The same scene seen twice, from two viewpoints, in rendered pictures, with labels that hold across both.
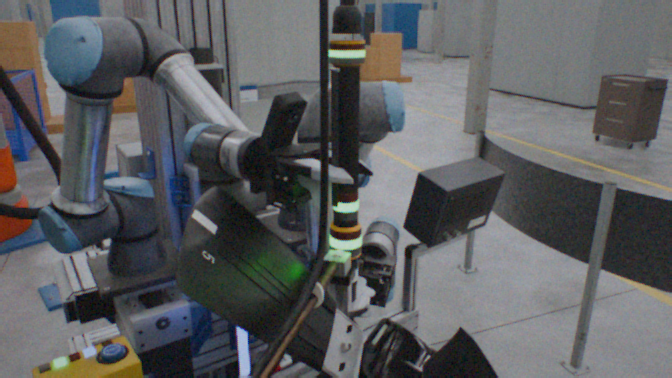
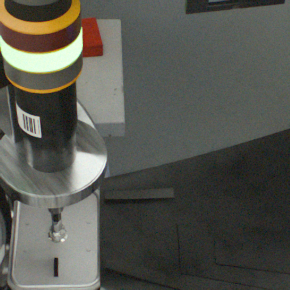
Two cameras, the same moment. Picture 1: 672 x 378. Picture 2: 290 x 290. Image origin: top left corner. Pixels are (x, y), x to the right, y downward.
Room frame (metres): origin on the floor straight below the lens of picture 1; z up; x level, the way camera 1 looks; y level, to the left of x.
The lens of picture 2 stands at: (0.84, -0.24, 1.62)
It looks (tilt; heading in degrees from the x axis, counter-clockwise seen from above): 47 degrees down; 123
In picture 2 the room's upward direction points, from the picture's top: 3 degrees clockwise
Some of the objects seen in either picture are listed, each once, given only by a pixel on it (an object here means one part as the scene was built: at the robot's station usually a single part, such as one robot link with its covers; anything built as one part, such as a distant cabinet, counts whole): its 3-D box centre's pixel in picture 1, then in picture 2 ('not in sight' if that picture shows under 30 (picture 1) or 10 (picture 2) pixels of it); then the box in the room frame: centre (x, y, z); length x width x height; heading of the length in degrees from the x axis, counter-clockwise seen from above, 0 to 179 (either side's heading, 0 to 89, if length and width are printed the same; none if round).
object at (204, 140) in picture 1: (218, 149); not in sight; (0.81, 0.20, 1.44); 0.11 x 0.08 x 0.09; 48
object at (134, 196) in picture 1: (127, 204); not in sight; (1.16, 0.52, 1.20); 0.13 x 0.12 x 0.14; 148
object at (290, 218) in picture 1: (301, 207); not in sight; (1.45, 0.11, 1.09); 0.15 x 0.15 x 0.10
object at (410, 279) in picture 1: (410, 278); not in sight; (1.23, -0.21, 0.96); 0.03 x 0.03 x 0.20; 38
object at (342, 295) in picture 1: (343, 278); (38, 102); (0.61, -0.01, 1.31); 0.09 x 0.07 x 0.10; 163
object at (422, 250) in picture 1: (437, 241); not in sight; (1.30, -0.29, 1.04); 0.24 x 0.03 x 0.03; 128
